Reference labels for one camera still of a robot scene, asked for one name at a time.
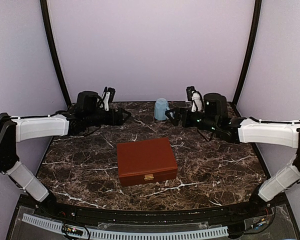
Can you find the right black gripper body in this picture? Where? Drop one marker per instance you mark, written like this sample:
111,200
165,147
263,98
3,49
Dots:
188,122

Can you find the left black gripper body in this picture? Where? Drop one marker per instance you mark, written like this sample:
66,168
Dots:
111,120

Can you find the brown jewelry box cream lining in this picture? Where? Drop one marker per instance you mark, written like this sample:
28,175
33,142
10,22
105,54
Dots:
146,161

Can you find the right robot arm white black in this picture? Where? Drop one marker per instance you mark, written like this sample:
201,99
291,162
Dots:
209,112

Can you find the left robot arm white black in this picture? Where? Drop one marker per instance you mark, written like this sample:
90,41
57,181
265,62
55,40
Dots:
90,110

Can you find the light blue upside-down mug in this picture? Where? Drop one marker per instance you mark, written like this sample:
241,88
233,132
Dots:
160,108

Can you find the small circuit board with leds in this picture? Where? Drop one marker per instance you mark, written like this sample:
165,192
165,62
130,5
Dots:
71,230

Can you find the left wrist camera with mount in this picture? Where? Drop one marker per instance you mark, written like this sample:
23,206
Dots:
107,98

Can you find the black front table rail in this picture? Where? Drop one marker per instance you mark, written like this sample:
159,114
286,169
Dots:
236,214

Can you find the white slotted cable duct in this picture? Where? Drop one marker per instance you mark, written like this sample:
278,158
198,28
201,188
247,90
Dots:
98,234

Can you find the black right corner post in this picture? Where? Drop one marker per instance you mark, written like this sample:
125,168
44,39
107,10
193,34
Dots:
249,51

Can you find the black corner post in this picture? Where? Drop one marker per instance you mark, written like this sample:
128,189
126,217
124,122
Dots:
249,51
53,51

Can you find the black left corner post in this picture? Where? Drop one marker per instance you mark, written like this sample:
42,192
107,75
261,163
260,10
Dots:
53,51

